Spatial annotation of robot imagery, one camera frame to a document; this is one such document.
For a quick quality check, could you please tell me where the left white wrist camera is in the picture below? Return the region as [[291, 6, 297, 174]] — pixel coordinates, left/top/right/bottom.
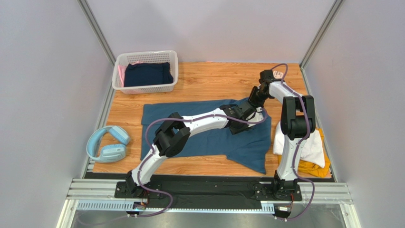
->
[[246, 107, 264, 126]]

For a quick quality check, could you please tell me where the yellow folded t shirt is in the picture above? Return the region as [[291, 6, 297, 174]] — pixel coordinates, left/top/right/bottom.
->
[[277, 128, 331, 178]]

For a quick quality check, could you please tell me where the left aluminium corner post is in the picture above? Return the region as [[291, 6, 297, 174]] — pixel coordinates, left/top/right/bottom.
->
[[77, 0, 116, 66]]

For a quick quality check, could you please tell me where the right aluminium corner post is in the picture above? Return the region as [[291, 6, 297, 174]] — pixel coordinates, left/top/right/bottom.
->
[[299, 0, 345, 70]]

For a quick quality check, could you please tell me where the white plastic laundry basket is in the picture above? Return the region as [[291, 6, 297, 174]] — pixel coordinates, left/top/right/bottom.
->
[[112, 50, 178, 95]]

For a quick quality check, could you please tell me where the white folded t shirt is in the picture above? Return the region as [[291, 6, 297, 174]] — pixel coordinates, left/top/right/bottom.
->
[[273, 122, 326, 168]]

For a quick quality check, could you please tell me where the pink cube block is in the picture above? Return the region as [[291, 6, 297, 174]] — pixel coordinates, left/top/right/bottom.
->
[[273, 70, 284, 79]]

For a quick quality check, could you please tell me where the teal blue t shirt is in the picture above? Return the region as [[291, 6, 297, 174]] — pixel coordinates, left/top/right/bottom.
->
[[141, 99, 271, 174]]

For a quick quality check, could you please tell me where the navy folded t shirt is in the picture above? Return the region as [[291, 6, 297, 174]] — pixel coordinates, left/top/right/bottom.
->
[[125, 62, 174, 87]]

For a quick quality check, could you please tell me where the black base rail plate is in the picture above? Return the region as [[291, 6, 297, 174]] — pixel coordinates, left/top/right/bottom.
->
[[84, 172, 335, 210]]

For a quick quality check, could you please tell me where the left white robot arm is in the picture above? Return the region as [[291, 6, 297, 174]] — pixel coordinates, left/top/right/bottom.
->
[[125, 103, 265, 198]]

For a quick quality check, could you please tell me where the aluminium corner post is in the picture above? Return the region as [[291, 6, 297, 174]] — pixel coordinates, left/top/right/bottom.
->
[[77, 0, 116, 66], [299, 0, 345, 70]]

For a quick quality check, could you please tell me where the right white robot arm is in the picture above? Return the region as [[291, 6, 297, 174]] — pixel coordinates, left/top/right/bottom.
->
[[248, 69, 316, 200]]

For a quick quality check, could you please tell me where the light blue plastic object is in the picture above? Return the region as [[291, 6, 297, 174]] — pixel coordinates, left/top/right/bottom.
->
[[86, 125, 131, 163]]

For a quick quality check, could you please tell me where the pink t shirt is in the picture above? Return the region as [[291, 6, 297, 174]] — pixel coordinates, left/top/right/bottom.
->
[[117, 65, 127, 87]]

